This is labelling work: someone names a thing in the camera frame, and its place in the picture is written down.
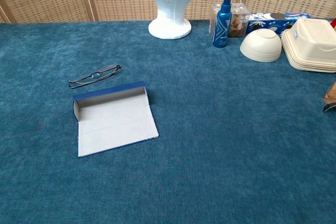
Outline blue cardboard glasses case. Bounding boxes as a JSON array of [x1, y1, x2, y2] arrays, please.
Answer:
[[72, 80, 160, 158]]

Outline dark wire-frame eyeglasses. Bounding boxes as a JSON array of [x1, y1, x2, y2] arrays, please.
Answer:
[[68, 63, 122, 89]]

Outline blue table cloth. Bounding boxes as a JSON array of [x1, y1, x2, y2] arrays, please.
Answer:
[[0, 18, 336, 224]]

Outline white foam mannequin head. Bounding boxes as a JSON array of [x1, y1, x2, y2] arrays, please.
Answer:
[[137, 0, 204, 40]]

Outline blue spray bottle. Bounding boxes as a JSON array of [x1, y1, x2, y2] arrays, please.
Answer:
[[212, 0, 234, 49]]

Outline clear plastic cookie box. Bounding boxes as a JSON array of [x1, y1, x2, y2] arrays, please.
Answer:
[[209, 2, 251, 38]]

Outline white upturned bowl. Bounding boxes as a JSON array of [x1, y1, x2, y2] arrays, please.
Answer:
[[239, 29, 282, 63]]

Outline blue Oreo cookie box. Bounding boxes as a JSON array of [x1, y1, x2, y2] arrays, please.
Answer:
[[248, 12, 312, 36]]

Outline cream lidded food container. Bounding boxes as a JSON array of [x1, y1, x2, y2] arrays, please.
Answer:
[[281, 18, 336, 73]]

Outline bread in clear bag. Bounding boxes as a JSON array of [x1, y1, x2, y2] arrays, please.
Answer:
[[321, 81, 336, 113]]

